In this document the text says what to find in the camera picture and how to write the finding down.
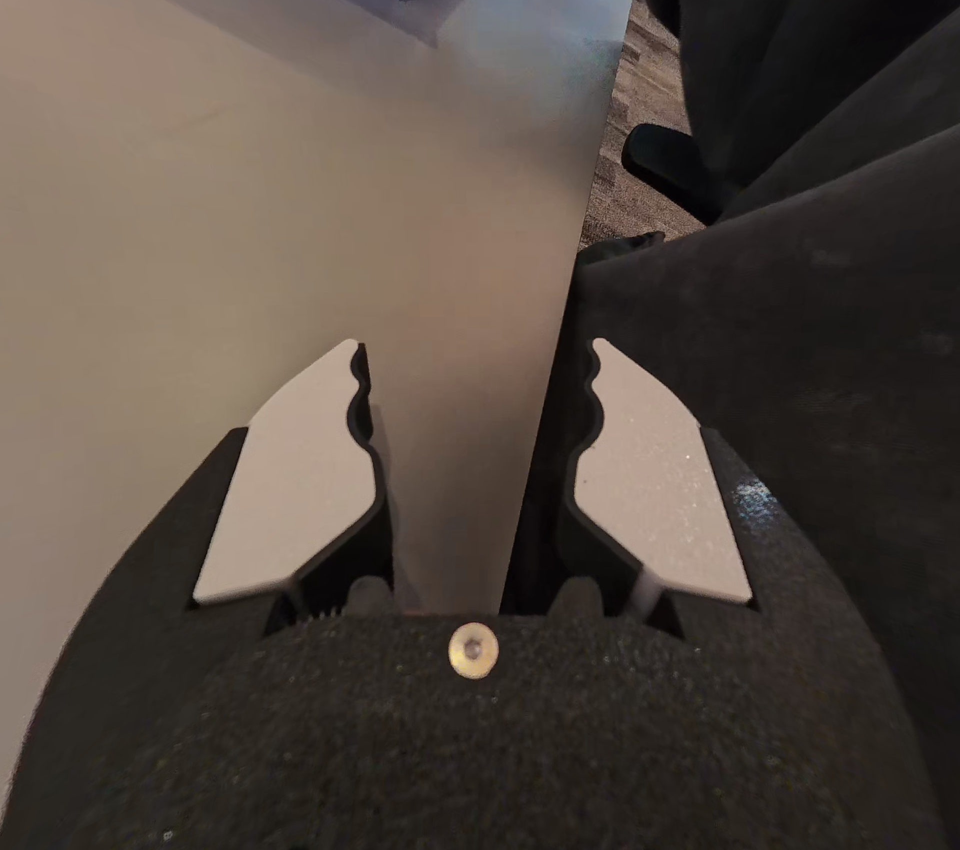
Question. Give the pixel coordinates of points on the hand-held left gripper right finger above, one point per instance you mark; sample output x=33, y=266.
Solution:
x=652, y=490

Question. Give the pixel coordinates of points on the black chair armrest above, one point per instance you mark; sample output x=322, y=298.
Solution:
x=667, y=168

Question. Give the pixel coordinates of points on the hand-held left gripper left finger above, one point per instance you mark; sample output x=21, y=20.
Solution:
x=292, y=490

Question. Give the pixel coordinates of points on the dark cloth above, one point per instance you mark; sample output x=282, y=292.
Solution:
x=622, y=247

